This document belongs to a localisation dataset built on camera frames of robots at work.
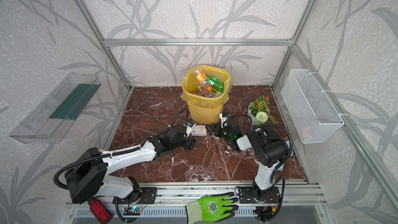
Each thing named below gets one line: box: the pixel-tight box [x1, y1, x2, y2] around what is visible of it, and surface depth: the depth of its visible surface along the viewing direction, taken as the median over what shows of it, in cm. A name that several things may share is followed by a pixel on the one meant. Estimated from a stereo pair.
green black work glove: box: [185, 191, 239, 224], surface depth 71 cm
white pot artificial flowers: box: [247, 95, 276, 126], surface depth 90 cm
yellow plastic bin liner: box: [180, 64, 232, 106], surface depth 90 cm
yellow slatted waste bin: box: [182, 65, 231, 125], surface depth 89 cm
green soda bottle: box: [206, 75, 225, 93], surface depth 93 cm
